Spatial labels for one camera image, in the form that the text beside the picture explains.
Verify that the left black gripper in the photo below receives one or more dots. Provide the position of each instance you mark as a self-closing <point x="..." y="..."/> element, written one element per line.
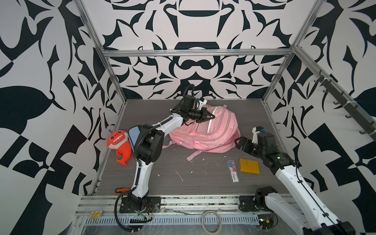
<point x="204" y="113"/>

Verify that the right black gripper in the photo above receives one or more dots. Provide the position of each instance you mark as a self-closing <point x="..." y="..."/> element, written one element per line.
<point x="246" y="148"/>

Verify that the pink student backpack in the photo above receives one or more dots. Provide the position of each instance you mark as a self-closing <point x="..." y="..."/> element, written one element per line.
<point x="217" y="135"/>

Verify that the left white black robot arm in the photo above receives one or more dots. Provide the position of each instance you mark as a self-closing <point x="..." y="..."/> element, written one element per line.
<point x="149" y="144"/>

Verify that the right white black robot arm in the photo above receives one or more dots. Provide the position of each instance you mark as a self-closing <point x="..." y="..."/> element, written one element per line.
<point x="314" y="217"/>

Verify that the clear pen refill box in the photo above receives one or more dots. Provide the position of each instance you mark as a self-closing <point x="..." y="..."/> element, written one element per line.
<point x="233" y="171"/>

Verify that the blue pencil case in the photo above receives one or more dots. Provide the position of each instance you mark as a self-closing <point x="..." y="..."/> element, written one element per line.
<point x="133" y="134"/>

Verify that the roll of clear tape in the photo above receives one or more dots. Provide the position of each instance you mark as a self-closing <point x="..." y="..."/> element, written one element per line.
<point x="211" y="218"/>

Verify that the red monster plush toy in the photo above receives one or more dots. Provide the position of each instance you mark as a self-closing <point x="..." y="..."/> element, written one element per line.
<point x="119" y="142"/>

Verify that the yellow tape piece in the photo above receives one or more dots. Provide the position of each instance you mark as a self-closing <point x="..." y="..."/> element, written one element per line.
<point x="96" y="215"/>

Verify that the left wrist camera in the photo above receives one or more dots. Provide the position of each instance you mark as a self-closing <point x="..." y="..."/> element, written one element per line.
<point x="201" y="102"/>

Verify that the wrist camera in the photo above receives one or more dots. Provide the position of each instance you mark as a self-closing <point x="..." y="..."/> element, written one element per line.
<point x="256" y="131"/>
<point x="201" y="102"/>

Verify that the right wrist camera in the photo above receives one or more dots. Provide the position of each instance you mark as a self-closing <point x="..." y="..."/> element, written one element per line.
<point x="256" y="131"/>

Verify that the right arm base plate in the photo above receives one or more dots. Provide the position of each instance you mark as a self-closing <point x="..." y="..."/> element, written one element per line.
<point x="250" y="203"/>

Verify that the black hook rail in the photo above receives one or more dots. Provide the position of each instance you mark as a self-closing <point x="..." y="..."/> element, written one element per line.
<point x="344" y="100"/>

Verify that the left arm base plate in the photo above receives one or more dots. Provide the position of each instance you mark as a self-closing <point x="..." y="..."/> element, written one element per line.
<point x="134" y="204"/>

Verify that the orange handled tool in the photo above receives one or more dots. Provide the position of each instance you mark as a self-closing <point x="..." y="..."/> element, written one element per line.
<point x="122" y="190"/>

